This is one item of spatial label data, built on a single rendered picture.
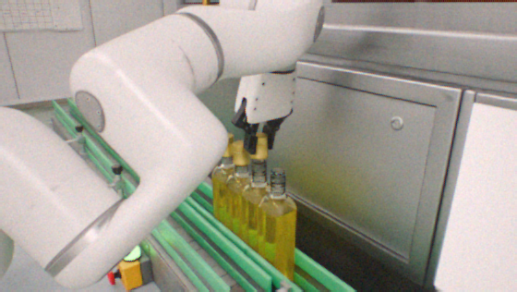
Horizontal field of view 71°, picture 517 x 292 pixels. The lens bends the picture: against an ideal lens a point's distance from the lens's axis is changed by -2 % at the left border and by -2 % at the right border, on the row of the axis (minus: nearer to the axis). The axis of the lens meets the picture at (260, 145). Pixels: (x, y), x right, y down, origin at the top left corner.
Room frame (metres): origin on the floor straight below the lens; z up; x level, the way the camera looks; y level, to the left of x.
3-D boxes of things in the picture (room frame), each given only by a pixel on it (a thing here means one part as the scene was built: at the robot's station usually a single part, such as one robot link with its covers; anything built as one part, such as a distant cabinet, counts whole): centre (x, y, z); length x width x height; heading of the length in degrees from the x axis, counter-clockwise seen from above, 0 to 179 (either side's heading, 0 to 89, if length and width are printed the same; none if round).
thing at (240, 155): (0.70, 0.04, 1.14); 0.04 x 0.04 x 0.04
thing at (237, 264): (1.22, 0.51, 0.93); 1.75 x 0.01 x 0.08; 37
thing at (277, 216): (0.61, -0.03, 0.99); 0.06 x 0.06 x 0.21; 36
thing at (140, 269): (0.76, 0.33, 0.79); 0.07 x 0.07 x 0.07; 37
